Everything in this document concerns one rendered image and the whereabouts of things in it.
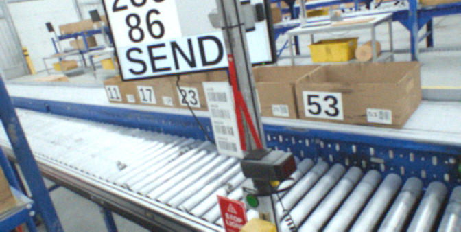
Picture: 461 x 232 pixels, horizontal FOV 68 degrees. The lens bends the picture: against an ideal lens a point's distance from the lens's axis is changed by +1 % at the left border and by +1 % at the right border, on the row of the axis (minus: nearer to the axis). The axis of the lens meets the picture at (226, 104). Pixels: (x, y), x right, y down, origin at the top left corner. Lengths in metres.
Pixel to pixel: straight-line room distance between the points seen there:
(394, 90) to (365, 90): 0.09
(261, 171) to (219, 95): 0.21
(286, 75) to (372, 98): 0.60
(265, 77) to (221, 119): 1.04
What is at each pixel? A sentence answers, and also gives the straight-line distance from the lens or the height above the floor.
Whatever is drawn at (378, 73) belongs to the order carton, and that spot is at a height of 1.01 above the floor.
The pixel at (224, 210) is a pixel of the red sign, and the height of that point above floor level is 0.87.
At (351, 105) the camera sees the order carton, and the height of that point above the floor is 0.97.
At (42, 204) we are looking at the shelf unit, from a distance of 0.76.
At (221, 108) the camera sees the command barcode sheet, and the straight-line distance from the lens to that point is 0.83.
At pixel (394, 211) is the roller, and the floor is 0.75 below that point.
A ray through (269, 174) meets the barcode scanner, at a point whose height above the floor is 1.06.
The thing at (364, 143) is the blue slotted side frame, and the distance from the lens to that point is 1.35.
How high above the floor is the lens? 1.42
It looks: 17 degrees down
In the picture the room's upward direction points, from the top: 12 degrees counter-clockwise
